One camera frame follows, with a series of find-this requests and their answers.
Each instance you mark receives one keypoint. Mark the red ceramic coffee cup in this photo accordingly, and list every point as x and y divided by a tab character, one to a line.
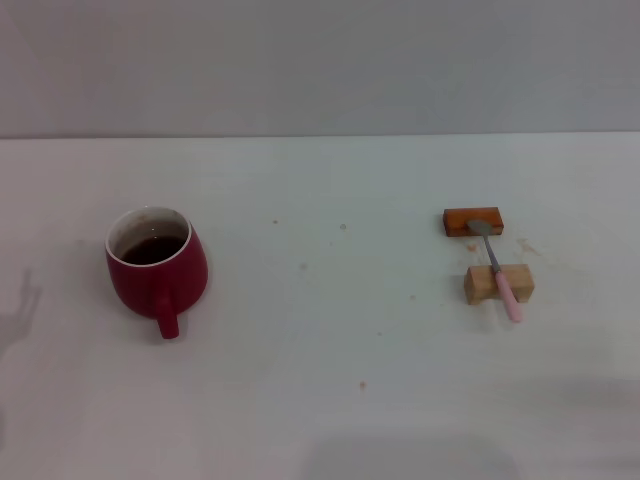
150	287

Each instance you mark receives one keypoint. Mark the light wooden bridge block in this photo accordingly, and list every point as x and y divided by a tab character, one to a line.
480	284

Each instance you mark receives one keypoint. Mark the dark orange wooden block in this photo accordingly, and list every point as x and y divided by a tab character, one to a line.
457	222

